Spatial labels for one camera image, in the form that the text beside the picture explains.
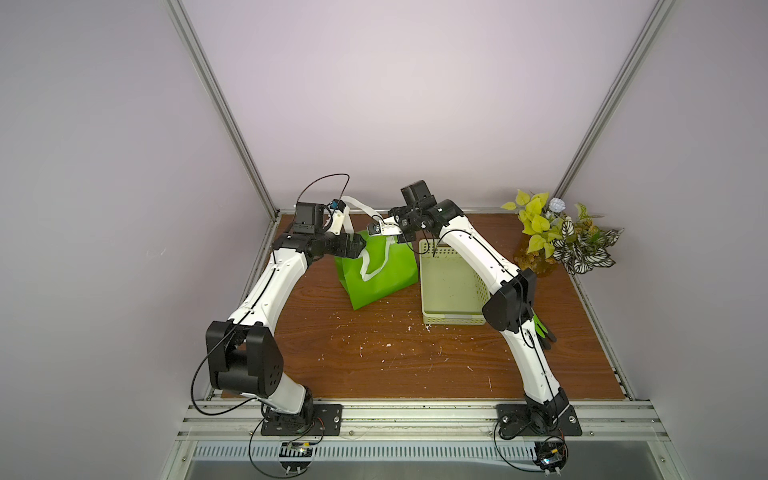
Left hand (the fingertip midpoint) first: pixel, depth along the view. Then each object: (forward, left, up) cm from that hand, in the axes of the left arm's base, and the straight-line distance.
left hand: (355, 237), depth 84 cm
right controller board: (-49, -50, -23) cm, 73 cm away
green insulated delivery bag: (-5, -9, -7) cm, 12 cm away
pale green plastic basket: (-6, -31, -21) cm, 38 cm away
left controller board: (-50, +13, -26) cm, 58 cm away
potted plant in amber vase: (-3, -61, +3) cm, 61 cm away
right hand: (+8, -10, +1) cm, 13 cm away
